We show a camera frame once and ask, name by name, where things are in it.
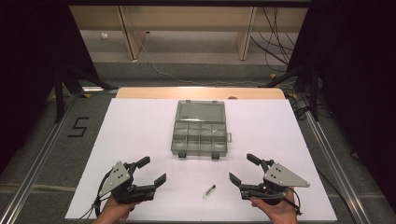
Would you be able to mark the person's right hand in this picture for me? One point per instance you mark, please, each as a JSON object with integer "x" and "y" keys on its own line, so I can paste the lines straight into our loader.
{"x": 278, "y": 213}

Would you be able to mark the small screw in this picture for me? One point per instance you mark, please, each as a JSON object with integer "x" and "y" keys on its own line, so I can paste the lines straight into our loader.
{"x": 209, "y": 191}

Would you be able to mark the black metal stand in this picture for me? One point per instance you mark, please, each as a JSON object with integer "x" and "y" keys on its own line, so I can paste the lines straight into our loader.
{"x": 59, "y": 93}
{"x": 313, "y": 93}

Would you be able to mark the aluminium floor rail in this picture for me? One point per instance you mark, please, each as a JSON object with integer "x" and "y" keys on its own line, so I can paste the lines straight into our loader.
{"x": 336, "y": 168}
{"x": 40, "y": 161}

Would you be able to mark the white table mat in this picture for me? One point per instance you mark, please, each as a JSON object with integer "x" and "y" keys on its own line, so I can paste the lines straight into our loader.
{"x": 149, "y": 140}

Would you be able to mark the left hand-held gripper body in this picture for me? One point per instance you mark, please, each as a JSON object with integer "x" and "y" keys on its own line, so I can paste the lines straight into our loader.
{"x": 116, "y": 179}

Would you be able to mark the beige wooden desk frame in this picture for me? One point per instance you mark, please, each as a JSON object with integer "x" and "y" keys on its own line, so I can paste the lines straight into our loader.
{"x": 186, "y": 17}

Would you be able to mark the person's left hand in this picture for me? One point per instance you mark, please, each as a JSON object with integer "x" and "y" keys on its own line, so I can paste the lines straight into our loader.
{"x": 113, "y": 212}

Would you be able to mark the black curtain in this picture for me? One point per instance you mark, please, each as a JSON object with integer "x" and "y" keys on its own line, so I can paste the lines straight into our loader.
{"x": 358, "y": 77}
{"x": 28, "y": 62}

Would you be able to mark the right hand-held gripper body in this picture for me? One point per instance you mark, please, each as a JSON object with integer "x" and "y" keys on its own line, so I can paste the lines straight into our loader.
{"x": 281, "y": 177}

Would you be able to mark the clear plastic compartment box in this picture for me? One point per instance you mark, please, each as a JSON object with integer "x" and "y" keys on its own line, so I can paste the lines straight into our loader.
{"x": 200, "y": 130}

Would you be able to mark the white paper scrap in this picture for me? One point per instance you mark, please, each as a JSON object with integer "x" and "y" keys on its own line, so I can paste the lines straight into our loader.
{"x": 104, "y": 35}

